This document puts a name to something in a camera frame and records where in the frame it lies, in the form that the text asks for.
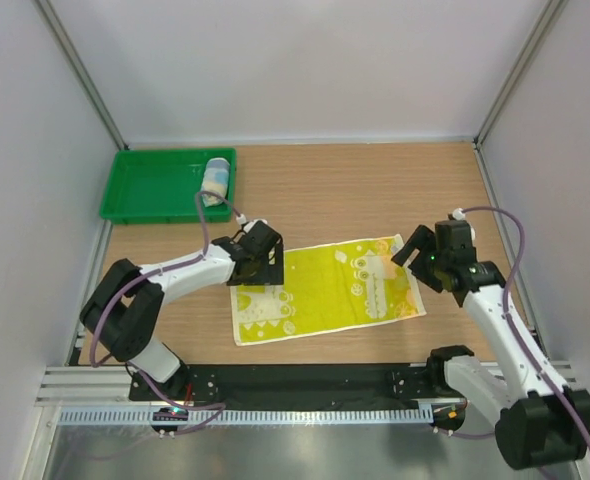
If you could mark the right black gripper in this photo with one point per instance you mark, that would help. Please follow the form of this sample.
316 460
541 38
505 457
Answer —
422 240

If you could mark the aluminium front rail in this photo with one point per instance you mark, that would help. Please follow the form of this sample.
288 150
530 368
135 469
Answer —
85 385

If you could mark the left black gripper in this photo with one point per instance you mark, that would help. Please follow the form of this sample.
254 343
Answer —
270 275

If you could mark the slotted cable duct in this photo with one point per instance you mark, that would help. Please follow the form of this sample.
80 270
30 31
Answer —
160 416

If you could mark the polka dot striped towel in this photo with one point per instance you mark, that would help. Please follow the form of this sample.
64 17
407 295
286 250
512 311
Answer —
215 181

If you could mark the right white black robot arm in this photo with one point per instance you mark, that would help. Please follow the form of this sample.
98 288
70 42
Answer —
538 418

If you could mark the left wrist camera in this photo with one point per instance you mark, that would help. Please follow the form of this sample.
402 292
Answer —
246 224

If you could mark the green plastic tray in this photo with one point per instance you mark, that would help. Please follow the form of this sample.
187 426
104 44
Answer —
159 186

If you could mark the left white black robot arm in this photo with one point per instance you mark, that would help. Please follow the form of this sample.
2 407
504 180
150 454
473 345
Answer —
123 310

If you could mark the left aluminium frame post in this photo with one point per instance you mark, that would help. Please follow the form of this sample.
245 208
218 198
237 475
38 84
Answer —
76 64

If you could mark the aluminium frame post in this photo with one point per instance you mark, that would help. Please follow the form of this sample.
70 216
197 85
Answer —
76 64
527 54

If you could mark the right aluminium frame post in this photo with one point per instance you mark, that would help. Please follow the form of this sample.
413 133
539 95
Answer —
527 54

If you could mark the green yellow patterned towel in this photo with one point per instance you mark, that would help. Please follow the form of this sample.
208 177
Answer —
327 289

